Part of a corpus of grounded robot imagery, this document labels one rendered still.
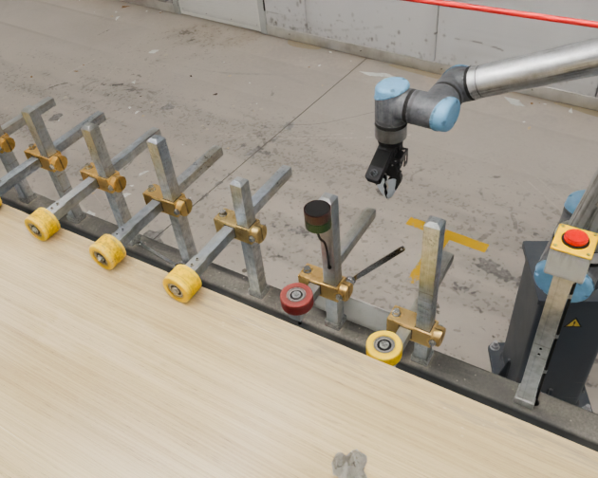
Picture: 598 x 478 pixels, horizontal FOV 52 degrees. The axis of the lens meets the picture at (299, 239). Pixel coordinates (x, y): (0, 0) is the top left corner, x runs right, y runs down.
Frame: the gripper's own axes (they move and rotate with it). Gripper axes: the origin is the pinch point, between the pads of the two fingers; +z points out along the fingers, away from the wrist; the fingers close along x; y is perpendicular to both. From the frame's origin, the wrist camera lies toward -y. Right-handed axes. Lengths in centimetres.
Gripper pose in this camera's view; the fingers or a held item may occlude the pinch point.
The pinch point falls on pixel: (386, 196)
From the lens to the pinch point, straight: 185.2
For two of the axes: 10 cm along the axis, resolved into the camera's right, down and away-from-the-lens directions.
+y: 4.9, -6.2, 6.1
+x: -8.7, -2.8, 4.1
